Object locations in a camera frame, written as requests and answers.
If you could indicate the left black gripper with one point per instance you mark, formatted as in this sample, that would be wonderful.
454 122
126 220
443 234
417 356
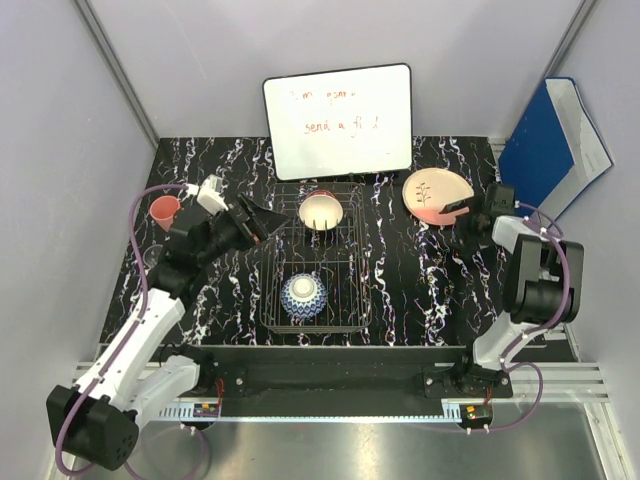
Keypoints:
268 221

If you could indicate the blue folder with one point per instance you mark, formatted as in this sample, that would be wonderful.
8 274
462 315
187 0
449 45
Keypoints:
555 151

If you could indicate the red floral bowl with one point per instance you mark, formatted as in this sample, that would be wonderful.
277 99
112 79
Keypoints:
321 211

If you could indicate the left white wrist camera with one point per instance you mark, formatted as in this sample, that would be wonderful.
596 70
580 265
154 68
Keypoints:
210 195

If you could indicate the pink plastic cup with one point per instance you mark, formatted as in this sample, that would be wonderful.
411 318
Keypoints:
163 210

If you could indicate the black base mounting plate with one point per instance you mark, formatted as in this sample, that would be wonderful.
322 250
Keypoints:
339 382

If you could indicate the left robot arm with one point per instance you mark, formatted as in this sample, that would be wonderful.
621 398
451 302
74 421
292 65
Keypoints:
99 418

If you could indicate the white slotted cable duct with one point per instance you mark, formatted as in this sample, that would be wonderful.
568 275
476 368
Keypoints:
189 412

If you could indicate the blue white patterned bowl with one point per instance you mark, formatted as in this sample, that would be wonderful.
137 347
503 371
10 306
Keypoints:
303 297

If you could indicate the clear drinking glass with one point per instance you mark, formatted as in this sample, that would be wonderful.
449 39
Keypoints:
151 255

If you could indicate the grey wire dish rack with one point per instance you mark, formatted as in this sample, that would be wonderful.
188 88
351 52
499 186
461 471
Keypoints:
335 257

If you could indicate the cream pink plate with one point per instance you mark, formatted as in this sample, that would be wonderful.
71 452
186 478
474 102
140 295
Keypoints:
427 191

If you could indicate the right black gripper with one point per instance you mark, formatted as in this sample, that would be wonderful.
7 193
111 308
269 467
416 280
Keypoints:
457 205

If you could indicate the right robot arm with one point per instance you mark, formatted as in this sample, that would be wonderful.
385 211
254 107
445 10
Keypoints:
542 287

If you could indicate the white whiteboard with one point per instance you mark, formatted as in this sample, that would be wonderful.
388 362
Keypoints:
335 123

